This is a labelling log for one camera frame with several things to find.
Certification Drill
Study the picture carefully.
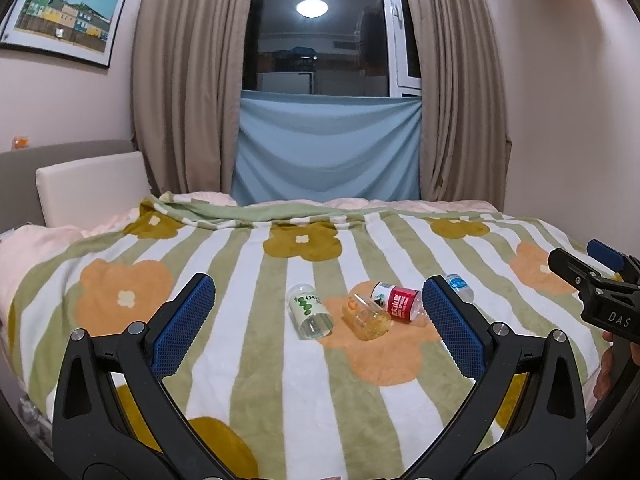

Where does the green label clear cup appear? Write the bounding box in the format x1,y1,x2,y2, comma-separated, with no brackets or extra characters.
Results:
286,284,334,340

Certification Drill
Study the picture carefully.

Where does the blue label clear cup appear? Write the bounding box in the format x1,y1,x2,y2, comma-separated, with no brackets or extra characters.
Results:
445,274,474,304

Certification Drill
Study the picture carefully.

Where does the red label clear cup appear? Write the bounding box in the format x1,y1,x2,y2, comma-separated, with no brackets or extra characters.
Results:
371,282,428,326

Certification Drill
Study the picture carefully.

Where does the yellow tinted clear cup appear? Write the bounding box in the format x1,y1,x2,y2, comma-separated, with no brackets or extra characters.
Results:
342,294,393,341

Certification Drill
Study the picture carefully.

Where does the person's right hand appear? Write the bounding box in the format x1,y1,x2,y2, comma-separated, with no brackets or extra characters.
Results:
593,342,640,401

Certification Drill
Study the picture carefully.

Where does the right beige curtain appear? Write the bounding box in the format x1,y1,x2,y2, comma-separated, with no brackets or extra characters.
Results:
408,0,511,208

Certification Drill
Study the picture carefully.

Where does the beige curtain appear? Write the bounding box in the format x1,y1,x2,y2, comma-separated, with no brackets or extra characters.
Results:
131,0,250,193
408,0,511,208

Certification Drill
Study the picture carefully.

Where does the floral striped blanket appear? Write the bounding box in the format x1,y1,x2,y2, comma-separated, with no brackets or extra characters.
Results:
1,193,606,479

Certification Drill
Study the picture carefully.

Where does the white pillow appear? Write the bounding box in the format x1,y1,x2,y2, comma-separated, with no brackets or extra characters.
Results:
36,152,151,230

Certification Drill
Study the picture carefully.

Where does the grey headboard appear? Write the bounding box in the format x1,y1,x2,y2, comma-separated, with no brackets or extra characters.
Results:
0,140,134,233

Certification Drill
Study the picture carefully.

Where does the small orange object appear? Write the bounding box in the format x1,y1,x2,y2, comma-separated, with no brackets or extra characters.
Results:
12,136,30,150

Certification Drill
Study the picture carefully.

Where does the light blue cloth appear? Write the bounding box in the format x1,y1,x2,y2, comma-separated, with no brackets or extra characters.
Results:
230,90,422,206

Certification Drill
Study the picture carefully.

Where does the dark window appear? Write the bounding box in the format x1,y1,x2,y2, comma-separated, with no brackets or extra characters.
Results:
243,0,421,98

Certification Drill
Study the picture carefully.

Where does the left beige curtain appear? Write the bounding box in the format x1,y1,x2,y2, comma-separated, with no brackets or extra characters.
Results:
131,0,250,193

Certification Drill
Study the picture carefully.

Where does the framed houses picture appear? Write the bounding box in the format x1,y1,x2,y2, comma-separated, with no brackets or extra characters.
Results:
1,0,126,70

